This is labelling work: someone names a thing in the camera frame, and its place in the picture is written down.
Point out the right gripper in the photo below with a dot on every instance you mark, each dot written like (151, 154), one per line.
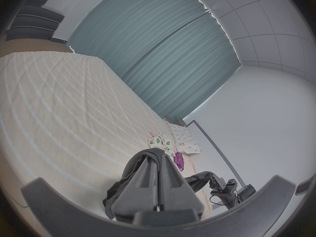
(228, 200)

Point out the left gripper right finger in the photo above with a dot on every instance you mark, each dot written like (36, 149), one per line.
(177, 194)

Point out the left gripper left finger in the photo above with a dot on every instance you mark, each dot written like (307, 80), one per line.
(138, 196)

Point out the black T-shirt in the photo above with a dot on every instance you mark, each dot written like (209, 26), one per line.
(200, 180)

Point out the bed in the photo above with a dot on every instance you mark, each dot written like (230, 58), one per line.
(61, 107)

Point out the purple garment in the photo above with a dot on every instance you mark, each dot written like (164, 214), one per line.
(179, 160)

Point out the white printed pyjama top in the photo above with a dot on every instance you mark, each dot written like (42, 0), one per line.
(160, 143)

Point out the white printed pillow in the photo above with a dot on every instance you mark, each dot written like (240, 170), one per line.
(184, 138)

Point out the grey bedside table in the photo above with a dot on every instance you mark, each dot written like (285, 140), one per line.
(176, 120)

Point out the dark grey chest of drawers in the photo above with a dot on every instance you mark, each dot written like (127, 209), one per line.
(34, 21)

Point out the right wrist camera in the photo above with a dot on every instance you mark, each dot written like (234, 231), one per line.
(231, 185)

